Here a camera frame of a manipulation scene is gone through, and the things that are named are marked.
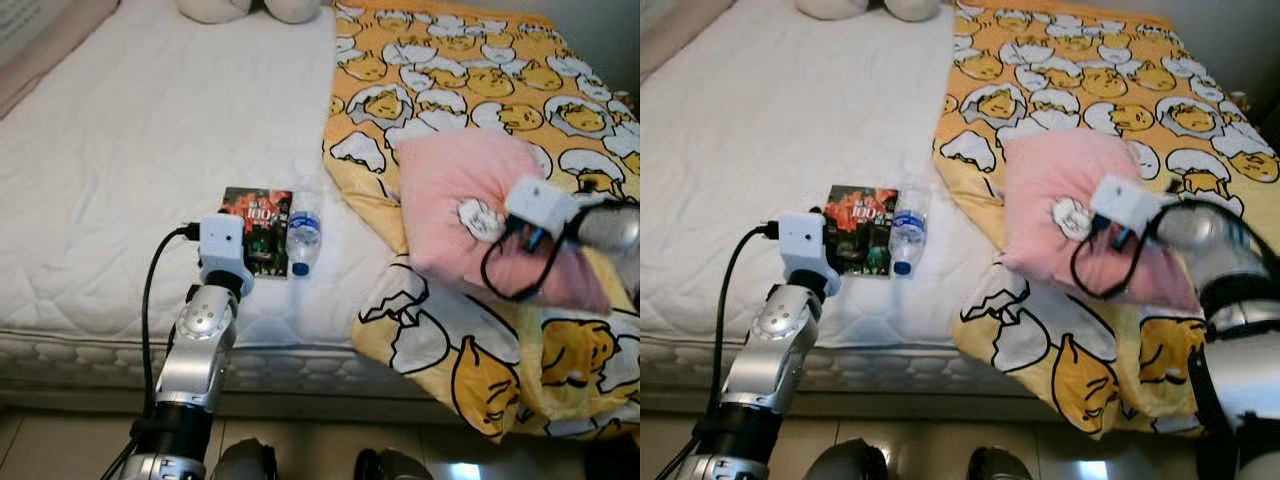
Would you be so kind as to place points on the pink pillow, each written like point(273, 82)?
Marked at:
point(1050, 190)
point(450, 190)

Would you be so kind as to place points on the clear water bottle blue label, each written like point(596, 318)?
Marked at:
point(304, 238)
point(908, 240)

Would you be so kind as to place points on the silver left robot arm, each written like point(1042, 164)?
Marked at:
point(770, 360)
point(195, 360)

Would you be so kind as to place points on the yellow egg cartoon blanket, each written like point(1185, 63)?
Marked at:
point(480, 80)
point(1090, 80)

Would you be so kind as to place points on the dark grey wardrobe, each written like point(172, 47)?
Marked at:
point(1230, 40)
point(600, 40)

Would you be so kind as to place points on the dark book with red flowers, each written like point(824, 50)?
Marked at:
point(255, 215)
point(860, 215)

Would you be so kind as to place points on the robot right leg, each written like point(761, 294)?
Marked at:
point(392, 466)
point(1000, 466)

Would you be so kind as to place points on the robot leg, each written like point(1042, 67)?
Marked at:
point(245, 462)
point(392, 466)
point(842, 462)
point(1000, 466)

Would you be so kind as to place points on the white quilted mattress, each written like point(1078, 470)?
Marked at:
point(780, 130)
point(150, 130)

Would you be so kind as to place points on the robot left leg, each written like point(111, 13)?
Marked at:
point(245, 462)
point(842, 462)

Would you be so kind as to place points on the white plush toy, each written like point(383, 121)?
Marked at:
point(215, 8)
point(830, 7)

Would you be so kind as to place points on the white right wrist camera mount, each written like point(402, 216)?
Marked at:
point(1125, 205)
point(540, 205)

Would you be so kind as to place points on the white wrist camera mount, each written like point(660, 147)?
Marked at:
point(1125, 205)
point(540, 205)
point(800, 240)
point(220, 240)

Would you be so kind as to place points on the beige padded bed frame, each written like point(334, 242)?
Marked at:
point(670, 40)
point(40, 60)

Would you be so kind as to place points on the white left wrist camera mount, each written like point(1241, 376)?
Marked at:
point(800, 240)
point(220, 240)

